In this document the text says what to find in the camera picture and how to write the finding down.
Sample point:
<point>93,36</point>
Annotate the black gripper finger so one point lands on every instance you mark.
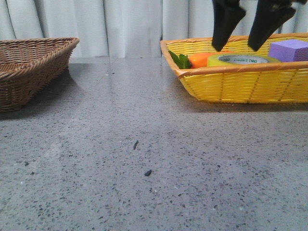
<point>227,15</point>
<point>270,15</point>

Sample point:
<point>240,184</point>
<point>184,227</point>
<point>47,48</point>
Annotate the yellow-green tape roll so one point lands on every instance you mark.
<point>223,59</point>

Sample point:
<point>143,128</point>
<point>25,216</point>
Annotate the purple foam block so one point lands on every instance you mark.
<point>292,50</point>

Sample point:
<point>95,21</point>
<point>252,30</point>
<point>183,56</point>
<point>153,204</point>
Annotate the orange toy carrot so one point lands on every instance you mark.
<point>194,61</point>

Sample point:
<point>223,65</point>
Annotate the yellow woven basket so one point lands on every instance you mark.
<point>255,83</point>

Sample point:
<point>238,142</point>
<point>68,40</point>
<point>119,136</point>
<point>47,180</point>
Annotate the white curtain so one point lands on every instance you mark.
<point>115,28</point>

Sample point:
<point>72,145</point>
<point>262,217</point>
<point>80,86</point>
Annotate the brown wicker basket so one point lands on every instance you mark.
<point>28,65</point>

